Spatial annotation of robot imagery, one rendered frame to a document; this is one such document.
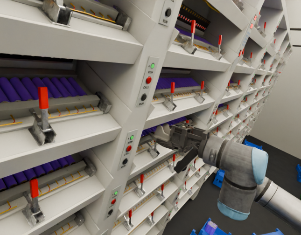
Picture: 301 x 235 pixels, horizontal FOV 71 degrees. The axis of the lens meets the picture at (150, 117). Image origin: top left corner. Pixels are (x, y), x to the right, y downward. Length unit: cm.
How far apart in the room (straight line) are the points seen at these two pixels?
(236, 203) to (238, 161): 13
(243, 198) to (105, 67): 50
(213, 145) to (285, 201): 30
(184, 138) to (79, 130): 34
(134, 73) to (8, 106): 24
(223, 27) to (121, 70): 73
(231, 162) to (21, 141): 50
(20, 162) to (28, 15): 21
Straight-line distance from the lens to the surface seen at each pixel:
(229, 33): 112
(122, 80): 49
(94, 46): 37
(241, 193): 66
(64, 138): 41
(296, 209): 81
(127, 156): 59
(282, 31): 250
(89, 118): 48
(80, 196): 57
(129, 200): 86
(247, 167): 62
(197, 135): 66
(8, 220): 52
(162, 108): 68
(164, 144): 69
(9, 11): 31
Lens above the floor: 134
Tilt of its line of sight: 21 degrees down
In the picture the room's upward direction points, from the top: 17 degrees clockwise
